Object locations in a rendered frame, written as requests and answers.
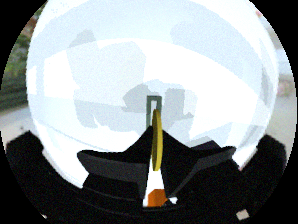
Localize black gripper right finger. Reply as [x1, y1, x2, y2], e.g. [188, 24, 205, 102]
[160, 129, 237, 198]

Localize thin gold coin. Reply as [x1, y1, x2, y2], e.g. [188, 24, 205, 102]
[152, 109, 164, 172]

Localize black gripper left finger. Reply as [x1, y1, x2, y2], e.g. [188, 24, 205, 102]
[76, 125, 153, 200]

